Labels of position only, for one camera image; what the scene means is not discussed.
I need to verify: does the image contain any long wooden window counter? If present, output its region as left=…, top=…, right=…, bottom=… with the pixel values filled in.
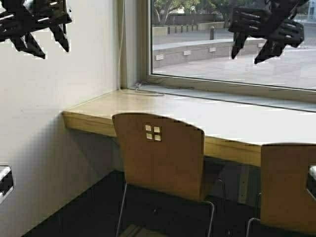
left=62, top=89, right=316, bottom=166

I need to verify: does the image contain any wooden chair with cutout back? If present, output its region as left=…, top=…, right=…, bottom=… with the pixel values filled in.
left=112, top=112, right=224, bottom=237

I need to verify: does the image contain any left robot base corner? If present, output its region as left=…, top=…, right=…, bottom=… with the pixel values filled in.
left=0, top=165, right=14, bottom=203

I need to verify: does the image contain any dark outdoor bollard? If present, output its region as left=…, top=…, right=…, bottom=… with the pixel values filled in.
left=209, top=26, right=215, bottom=40

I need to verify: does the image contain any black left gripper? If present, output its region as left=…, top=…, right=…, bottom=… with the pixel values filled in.
left=0, top=0, right=72, bottom=59

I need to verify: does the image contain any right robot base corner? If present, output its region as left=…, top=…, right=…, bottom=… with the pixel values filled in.
left=306, top=165, right=316, bottom=198

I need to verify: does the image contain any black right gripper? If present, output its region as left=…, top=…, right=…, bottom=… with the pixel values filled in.
left=229, top=0, right=304, bottom=64

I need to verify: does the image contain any concrete outdoor bench wall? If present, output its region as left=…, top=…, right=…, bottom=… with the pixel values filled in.
left=153, top=37, right=267, bottom=69

